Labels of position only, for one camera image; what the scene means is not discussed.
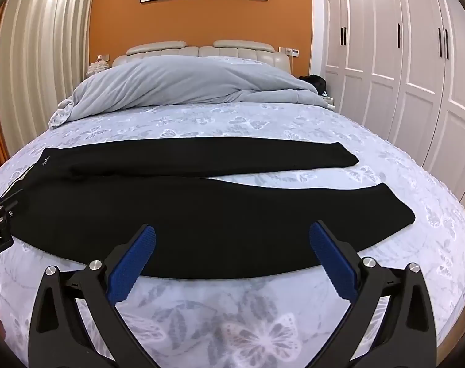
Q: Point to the white wardrobe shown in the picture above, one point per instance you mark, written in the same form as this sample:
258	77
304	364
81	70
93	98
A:
409	46

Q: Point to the cream curtain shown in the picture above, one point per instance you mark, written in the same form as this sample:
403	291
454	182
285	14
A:
44	46

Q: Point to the beige padded headboard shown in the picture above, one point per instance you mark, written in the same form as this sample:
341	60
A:
171	48

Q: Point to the grey duvet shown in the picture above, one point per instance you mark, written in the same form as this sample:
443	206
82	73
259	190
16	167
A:
178	80

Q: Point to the black pants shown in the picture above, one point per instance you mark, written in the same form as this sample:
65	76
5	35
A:
217	218

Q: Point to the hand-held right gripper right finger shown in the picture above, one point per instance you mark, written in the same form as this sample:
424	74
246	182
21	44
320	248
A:
332	260

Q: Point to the white nightstand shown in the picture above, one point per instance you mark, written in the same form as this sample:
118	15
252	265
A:
328	101

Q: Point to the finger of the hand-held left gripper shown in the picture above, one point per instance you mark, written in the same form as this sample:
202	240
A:
4	209

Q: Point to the bed with butterfly sheet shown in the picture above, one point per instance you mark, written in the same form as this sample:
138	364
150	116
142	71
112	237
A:
255	122

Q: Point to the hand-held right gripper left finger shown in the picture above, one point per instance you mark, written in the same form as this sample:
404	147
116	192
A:
134	264

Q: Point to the black bag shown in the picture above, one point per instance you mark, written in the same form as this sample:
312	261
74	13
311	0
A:
315	82

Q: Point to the white wall switch panel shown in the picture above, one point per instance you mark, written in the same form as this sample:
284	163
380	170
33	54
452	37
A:
290	51

